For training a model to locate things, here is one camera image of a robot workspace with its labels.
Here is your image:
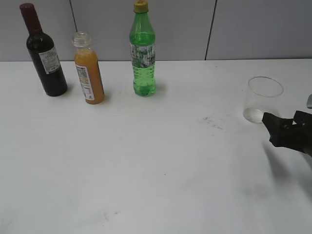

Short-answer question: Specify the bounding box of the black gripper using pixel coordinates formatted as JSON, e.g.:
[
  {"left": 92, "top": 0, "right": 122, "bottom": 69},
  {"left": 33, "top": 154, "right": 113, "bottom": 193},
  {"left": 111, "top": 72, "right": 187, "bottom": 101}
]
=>
[{"left": 262, "top": 111, "right": 312, "bottom": 154}]

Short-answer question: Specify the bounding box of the transparent plastic cup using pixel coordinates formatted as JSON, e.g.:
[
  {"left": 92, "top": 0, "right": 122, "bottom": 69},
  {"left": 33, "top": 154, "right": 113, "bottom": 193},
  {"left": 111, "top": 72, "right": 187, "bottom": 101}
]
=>
[{"left": 243, "top": 76, "right": 284, "bottom": 123}]

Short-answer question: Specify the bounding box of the orange juice bottle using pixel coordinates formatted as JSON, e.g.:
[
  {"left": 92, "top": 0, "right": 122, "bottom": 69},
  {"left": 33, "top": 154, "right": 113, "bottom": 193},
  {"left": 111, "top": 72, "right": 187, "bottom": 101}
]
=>
[{"left": 72, "top": 31, "right": 105, "bottom": 104}]

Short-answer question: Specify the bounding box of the green soda bottle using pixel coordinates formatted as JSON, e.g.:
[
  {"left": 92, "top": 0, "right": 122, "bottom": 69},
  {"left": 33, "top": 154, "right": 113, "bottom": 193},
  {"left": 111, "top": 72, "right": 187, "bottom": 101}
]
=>
[{"left": 129, "top": 0, "right": 156, "bottom": 97}]

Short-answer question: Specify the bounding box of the dark red wine bottle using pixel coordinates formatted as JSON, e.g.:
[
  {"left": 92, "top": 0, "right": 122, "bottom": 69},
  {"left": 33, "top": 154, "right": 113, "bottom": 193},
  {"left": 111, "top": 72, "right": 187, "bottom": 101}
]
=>
[{"left": 19, "top": 3, "right": 67, "bottom": 97}]

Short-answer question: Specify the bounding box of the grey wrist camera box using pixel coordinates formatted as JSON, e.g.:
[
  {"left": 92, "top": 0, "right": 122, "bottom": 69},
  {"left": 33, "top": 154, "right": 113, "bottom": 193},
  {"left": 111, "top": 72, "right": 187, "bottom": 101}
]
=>
[{"left": 306, "top": 94, "right": 312, "bottom": 109}]

